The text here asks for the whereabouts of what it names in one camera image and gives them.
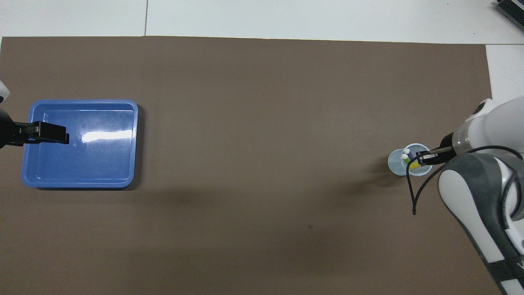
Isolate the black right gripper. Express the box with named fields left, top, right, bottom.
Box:
left=417, top=132, right=456, bottom=165

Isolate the brown table mat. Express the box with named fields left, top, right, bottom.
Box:
left=0, top=36, right=516, bottom=295

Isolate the blue plastic tray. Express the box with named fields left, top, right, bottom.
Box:
left=21, top=99, right=139, bottom=189

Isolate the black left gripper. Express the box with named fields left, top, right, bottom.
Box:
left=0, top=109, right=69, bottom=149

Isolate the pale blue mesh pen cup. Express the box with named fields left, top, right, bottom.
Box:
left=387, top=143, right=433, bottom=177

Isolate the dark grey ribbed device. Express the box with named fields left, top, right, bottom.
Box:
left=495, top=0, right=524, bottom=31

